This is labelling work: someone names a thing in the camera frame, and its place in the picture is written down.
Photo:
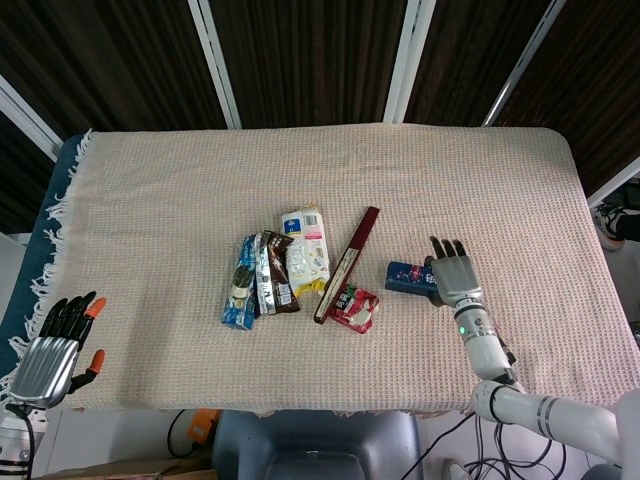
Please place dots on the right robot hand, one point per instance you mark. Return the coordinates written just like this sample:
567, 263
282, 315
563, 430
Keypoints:
457, 277

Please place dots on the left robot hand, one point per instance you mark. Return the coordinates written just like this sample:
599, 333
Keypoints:
45, 367

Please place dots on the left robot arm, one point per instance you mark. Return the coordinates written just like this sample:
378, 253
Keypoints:
17, 440

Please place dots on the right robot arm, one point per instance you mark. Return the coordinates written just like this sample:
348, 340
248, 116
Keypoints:
500, 360

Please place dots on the red candy bag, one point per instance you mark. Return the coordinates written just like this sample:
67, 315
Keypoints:
355, 307

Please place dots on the long dark red box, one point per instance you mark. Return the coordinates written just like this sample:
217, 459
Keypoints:
347, 260

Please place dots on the teal table pad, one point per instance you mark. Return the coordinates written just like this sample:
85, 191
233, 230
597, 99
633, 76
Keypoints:
35, 240

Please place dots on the brown cardboard box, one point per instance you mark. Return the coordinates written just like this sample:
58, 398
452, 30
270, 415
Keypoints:
125, 470

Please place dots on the white and yellow snack bag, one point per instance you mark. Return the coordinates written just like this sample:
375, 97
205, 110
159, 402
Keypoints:
307, 250

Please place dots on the black and white sneaker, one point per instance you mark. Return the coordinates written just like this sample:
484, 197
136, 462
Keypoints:
607, 225

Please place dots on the orange device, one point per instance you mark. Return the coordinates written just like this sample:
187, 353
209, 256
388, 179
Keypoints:
200, 427

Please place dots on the brown snack bag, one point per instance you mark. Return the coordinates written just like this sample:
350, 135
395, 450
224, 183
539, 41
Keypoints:
277, 280

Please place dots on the blue cookie package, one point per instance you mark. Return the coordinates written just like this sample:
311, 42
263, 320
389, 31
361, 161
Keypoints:
240, 295

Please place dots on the grey-blue chair seat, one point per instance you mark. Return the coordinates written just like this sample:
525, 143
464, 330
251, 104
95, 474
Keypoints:
315, 445

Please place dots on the beige waffle-weave blanket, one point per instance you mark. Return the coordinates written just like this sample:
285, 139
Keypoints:
200, 190

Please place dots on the white frame post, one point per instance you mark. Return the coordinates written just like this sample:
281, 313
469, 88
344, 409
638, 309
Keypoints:
522, 65
615, 187
407, 60
215, 60
25, 117

